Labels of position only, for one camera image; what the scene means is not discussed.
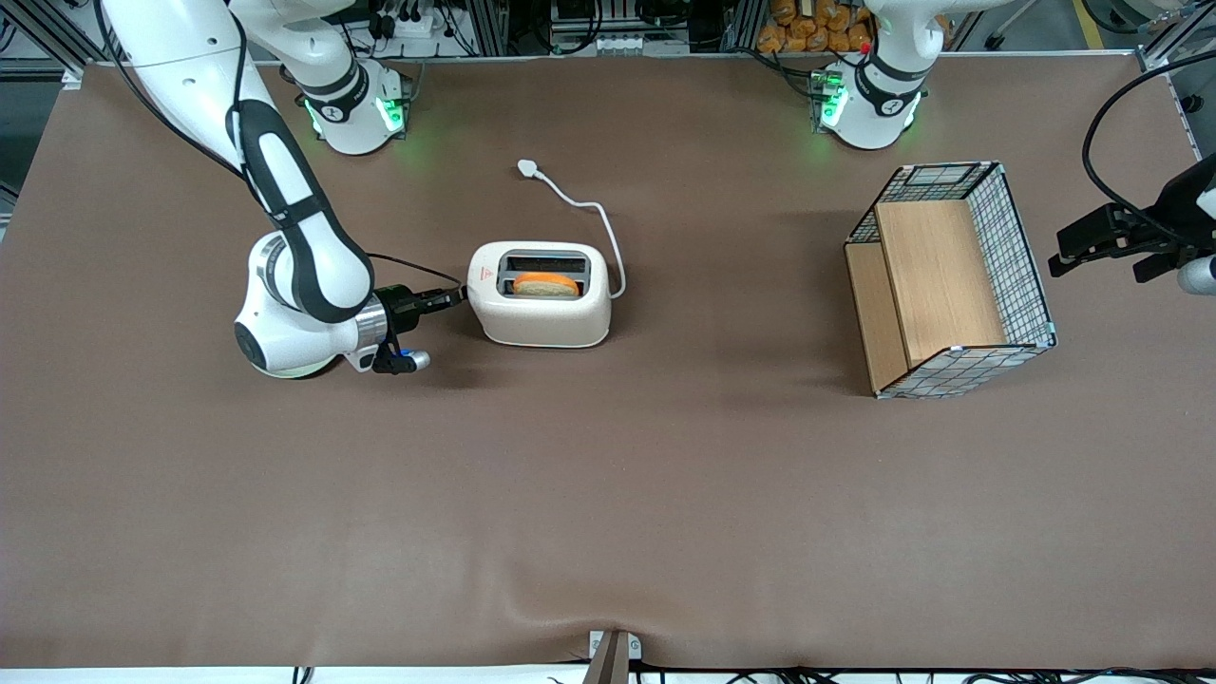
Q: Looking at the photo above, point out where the white power strip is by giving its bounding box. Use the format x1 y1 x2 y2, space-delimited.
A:
365 0 440 41

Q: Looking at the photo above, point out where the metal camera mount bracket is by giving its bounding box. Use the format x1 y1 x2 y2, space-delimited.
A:
581 629 643 684

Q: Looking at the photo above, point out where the bag of orange bread rolls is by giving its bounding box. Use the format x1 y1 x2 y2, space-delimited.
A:
756 0 877 55

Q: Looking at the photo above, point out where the toast bread slice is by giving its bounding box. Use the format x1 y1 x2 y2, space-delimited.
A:
512 272 582 299

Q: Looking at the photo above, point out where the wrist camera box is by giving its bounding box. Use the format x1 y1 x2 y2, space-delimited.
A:
371 340 432 376
1133 249 1216 296

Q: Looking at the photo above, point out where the wire basket with wooden shelf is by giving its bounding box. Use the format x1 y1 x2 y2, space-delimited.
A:
844 161 1058 401

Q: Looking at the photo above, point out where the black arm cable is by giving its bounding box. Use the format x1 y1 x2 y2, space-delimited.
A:
93 0 467 289
1082 49 1216 250

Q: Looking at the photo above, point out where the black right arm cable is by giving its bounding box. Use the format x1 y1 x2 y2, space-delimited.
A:
93 0 467 289

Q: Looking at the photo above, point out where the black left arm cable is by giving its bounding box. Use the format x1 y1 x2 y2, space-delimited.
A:
1082 49 1216 250

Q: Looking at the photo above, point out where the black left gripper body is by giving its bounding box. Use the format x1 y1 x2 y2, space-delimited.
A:
1151 155 1216 257

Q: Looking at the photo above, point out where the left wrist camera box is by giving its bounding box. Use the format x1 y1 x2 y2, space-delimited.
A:
1133 249 1216 296

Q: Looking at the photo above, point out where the white two-slot toaster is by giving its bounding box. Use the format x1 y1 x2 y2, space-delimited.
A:
465 239 615 349

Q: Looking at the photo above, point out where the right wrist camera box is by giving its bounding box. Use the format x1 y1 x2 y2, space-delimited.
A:
371 340 432 376

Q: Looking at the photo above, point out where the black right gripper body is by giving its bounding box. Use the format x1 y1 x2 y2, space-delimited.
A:
378 285 428 335

